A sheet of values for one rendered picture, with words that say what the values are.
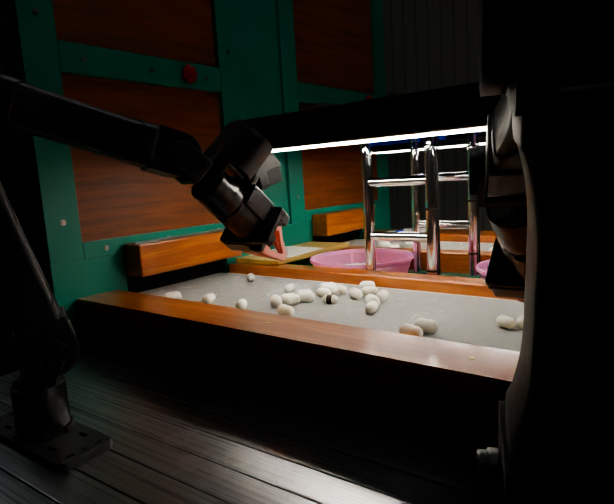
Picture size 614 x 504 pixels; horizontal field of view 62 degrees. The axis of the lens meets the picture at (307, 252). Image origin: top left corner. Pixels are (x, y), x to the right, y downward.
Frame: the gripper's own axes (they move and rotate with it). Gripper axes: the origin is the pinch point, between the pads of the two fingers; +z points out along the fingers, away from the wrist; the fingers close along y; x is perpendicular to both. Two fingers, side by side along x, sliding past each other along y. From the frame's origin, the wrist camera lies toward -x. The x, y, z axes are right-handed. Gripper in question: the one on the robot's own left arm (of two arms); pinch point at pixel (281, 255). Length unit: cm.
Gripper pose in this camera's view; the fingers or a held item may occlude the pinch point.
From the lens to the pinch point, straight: 85.0
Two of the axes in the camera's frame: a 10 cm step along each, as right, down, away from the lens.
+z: 5.0, 5.3, 6.9
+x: -3.5, 8.5, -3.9
